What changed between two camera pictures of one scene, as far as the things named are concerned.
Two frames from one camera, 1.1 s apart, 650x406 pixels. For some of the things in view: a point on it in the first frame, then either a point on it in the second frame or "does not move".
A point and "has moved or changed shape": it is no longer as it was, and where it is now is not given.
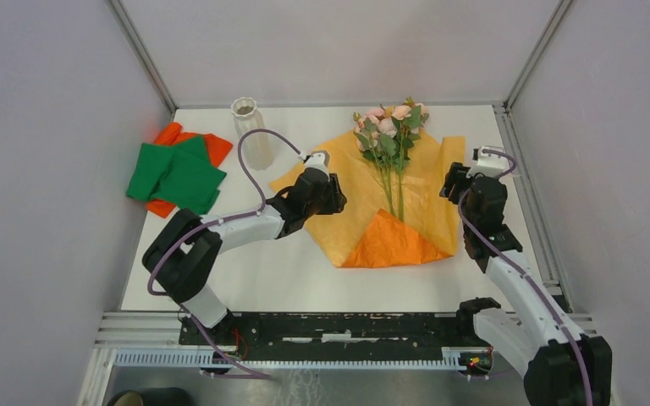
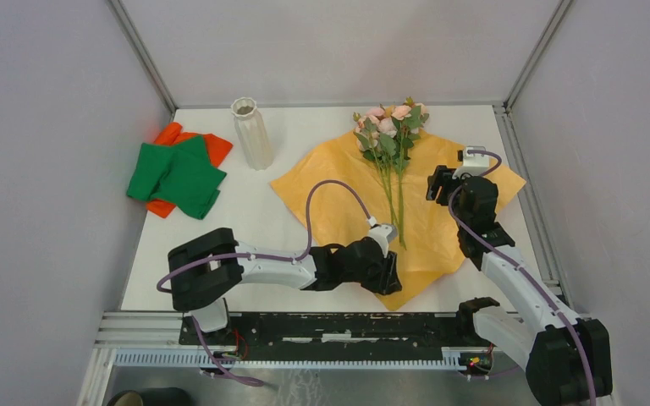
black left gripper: (337, 199) -> (387, 281)
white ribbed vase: (259, 144) does not move
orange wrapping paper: (398, 211) has moved or changed shape
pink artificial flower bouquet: (385, 134) does not move
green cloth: (181, 174) does not move
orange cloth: (171, 134) does not move
